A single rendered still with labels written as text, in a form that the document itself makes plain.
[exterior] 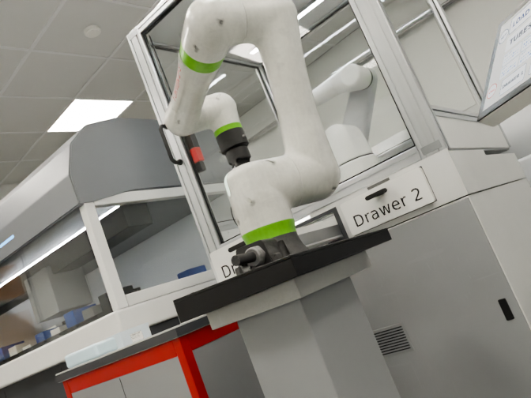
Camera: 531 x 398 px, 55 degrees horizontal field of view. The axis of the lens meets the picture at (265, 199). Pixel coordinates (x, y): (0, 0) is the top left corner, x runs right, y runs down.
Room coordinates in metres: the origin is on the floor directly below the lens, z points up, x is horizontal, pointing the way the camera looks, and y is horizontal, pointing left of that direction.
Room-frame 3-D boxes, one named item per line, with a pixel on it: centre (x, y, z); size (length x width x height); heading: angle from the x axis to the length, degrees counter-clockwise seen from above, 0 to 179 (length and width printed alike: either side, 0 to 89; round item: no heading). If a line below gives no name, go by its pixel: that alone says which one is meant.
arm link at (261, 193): (1.20, 0.01, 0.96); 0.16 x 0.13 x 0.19; 115
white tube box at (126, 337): (1.84, 0.63, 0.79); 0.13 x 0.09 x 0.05; 145
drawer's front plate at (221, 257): (1.51, 0.10, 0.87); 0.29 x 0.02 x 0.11; 55
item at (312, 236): (1.68, -0.02, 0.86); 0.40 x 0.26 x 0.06; 145
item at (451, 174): (2.14, -0.39, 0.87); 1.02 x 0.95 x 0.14; 55
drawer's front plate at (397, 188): (1.59, -0.34, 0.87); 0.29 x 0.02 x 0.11; 55
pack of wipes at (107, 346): (1.70, 0.71, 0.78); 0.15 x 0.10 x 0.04; 65
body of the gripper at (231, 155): (1.57, 0.03, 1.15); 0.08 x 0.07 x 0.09; 145
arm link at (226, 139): (1.57, 0.03, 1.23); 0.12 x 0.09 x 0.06; 55
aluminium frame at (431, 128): (2.14, -0.39, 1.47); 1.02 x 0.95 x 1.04; 55
